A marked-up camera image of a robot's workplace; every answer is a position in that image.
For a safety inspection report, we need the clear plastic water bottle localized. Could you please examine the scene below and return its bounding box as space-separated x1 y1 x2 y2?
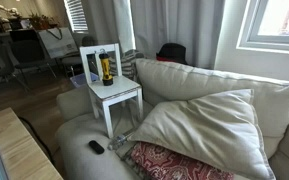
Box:
107 131 133 150

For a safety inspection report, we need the small white wooden chair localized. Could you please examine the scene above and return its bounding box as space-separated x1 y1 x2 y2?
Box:
80 43 143 138

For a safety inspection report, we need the black office chair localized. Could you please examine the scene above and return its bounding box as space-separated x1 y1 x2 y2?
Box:
10 29 56 83

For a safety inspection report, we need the grey white patterned blanket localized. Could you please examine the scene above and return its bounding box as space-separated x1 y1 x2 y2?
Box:
109 49 144 80

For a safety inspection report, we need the black hat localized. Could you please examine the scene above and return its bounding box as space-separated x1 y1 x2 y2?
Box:
156 43 187 65

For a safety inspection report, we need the grey curtain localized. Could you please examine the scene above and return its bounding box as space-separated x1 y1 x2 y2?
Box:
81 0 225 69

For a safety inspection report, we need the blue plastic bin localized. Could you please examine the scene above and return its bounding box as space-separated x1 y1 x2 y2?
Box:
70 73 98 88

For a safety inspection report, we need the red patterned cushion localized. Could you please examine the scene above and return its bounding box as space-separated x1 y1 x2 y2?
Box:
131 142 233 180

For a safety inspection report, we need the black remote control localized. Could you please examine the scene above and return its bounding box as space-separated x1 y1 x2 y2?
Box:
88 140 104 154

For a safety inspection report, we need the beige sofa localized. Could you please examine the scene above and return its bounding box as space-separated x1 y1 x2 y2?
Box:
54 58 289 180

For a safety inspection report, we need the large beige pillow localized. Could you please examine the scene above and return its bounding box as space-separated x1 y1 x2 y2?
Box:
129 89 275 180

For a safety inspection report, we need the white paper shopping bag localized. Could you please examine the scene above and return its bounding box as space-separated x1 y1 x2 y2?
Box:
38 27 78 58

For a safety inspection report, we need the window blind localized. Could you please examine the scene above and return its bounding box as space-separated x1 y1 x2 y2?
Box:
64 0 88 32

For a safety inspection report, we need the potted plant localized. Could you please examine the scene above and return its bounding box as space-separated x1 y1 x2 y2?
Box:
30 13 58 30

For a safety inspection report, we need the light wooden table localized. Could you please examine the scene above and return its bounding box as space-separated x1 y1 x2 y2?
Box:
0 108 64 180

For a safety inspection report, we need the white window frame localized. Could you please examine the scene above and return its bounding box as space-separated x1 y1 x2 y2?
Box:
236 0 289 54

